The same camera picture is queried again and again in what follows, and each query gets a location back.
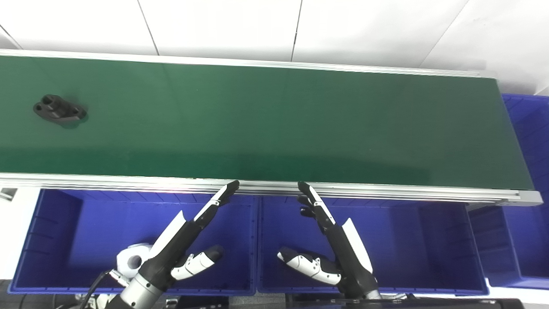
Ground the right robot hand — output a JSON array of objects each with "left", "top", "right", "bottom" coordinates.
[{"left": 277, "top": 181, "right": 380, "bottom": 300}]

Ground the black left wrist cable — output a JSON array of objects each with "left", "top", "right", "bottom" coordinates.
[{"left": 81, "top": 270, "right": 130, "bottom": 309}]

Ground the aluminium conveyor side rail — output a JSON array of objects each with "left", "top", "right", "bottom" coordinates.
[
  {"left": 0, "top": 48, "right": 498, "bottom": 79},
  {"left": 0, "top": 173, "right": 543, "bottom": 207}
]

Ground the white block part with hole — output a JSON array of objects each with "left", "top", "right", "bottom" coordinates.
[{"left": 116, "top": 243, "right": 153, "bottom": 280}]

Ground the green conveyor belt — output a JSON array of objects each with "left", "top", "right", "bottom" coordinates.
[{"left": 0, "top": 56, "right": 535, "bottom": 190}]

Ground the blue plastic bin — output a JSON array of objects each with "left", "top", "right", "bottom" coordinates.
[
  {"left": 468, "top": 94, "right": 549, "bottom": 291},
  {"left": 8, "top": 189, "right": 258, "bottom": 297},
  {"left": 256, "top": 195, "right": 490, "bottom": 297}
]

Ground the black flange part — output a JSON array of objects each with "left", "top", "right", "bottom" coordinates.
[{"left": 33, "top": 94, "right": 88, "bottom": 126}]

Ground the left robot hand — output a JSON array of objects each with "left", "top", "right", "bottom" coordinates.
[{"left": 136, "top": 180, "right": 240, "bottom": 289}]

